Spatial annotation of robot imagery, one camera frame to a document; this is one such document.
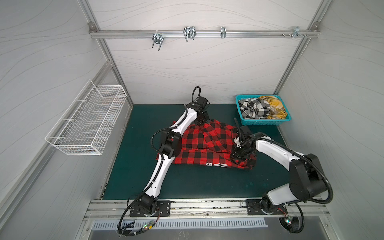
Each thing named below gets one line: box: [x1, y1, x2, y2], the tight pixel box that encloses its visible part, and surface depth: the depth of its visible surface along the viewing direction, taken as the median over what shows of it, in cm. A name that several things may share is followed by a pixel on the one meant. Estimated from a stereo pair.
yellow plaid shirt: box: [258, 96, 288, 120], surface depth 106 cm
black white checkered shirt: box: [238, 98, 271, 119], surface depth 107 cm
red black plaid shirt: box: [172, 119, 258, 169], surface depth 97 cm
